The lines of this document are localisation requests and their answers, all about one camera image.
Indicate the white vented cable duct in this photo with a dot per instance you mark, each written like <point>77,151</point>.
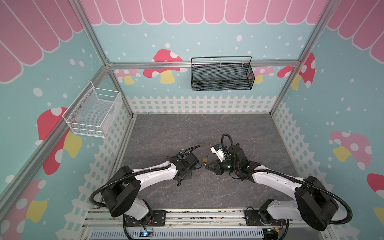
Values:
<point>198,234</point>

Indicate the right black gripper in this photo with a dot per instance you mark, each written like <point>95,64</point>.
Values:
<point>218,165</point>

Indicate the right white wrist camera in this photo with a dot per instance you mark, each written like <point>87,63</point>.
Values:
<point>219,152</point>

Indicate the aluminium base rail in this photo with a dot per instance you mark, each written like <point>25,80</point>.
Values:
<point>184,218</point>

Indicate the white mesh wall basket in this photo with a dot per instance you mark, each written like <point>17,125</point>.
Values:
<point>93,112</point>

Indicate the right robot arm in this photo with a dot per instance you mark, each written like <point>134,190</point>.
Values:
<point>310,201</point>

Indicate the black mesh wall basket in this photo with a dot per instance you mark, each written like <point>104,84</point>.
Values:
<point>230,73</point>

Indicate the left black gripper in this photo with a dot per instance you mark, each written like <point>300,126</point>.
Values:
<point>189,175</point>

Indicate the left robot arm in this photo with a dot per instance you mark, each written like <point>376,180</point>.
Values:
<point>119,194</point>

